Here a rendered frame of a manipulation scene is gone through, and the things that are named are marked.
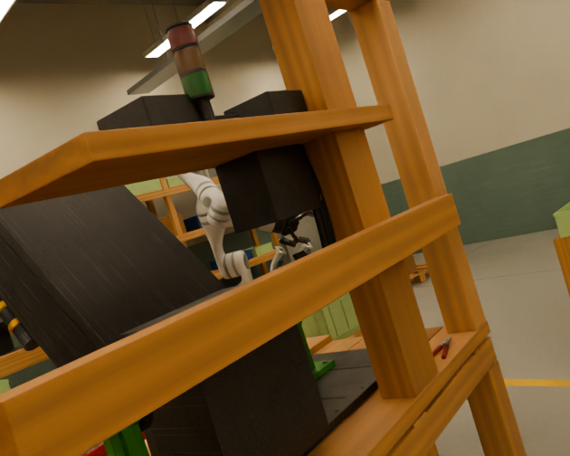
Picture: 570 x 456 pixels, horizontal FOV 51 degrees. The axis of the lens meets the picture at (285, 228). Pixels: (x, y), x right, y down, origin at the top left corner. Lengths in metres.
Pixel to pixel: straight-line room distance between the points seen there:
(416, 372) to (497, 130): 7.57
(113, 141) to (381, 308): 0.76
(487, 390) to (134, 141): 1.32
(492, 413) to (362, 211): 0.80
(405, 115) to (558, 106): 6.84
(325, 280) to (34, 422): 0.57
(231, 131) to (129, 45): 7.54
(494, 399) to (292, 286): 0.99
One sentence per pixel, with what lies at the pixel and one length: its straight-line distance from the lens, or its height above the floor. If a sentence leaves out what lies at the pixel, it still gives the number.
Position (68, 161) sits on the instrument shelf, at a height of 1.52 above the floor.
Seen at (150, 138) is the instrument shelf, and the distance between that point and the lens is 0.86.
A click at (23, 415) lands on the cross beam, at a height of 1.25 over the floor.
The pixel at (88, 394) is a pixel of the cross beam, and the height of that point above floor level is 1.24.
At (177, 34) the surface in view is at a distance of 1.09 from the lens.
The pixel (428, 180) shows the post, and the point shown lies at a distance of 1.71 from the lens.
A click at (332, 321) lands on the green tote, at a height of 0.88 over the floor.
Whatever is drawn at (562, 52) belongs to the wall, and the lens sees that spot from 8.46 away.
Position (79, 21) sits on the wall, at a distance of 8.31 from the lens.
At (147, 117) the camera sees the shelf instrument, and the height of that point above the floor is 1.58.
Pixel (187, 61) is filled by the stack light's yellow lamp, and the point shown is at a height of 1.67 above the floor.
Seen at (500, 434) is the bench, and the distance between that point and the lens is 1.90.
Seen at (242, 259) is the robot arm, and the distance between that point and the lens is 2.15.
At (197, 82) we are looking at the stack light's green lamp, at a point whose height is 1.63.
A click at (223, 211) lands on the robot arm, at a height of 1.42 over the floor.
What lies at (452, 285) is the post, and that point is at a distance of 1.76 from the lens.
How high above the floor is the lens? 1.38
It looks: 2 degrees down
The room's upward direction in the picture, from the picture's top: 17 degrees counter-clockwise
